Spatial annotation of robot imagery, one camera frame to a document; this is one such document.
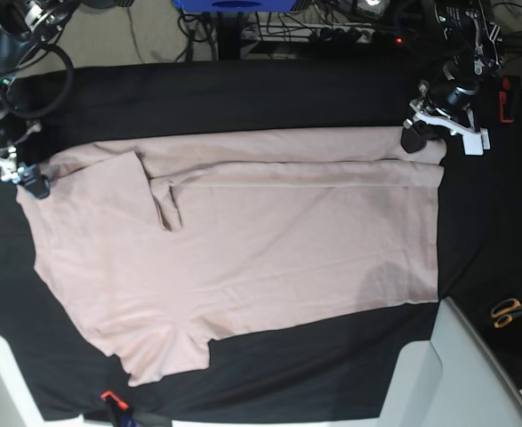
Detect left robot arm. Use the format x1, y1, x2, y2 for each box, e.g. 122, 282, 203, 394
393, 1, 502, 156

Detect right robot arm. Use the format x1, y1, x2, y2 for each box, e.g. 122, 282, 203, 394
0, 1, 80, 199

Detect white bin left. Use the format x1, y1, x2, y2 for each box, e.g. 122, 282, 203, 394
0, 336, 85, 427

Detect red and black clamp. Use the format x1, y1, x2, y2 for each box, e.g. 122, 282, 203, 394
498, 75, 521, 125

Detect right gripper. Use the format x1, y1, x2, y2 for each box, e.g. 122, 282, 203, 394
0, 120, 51, 199

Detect orange handled scissors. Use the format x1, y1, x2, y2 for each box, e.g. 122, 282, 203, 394
490, 298, 522, 329

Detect pink T-shirt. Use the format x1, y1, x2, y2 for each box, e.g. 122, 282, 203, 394
17, 127, 446, 387

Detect orange blue clamp bottom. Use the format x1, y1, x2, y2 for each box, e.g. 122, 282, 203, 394
100, 391, 139, 427

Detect blue box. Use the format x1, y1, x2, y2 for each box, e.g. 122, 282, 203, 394
173, 0, 296, 12

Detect white power strip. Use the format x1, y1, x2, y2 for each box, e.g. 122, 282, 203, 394
242, 22, 374, 44

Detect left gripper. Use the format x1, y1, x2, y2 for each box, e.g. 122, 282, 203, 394
400, 68, 479, 154

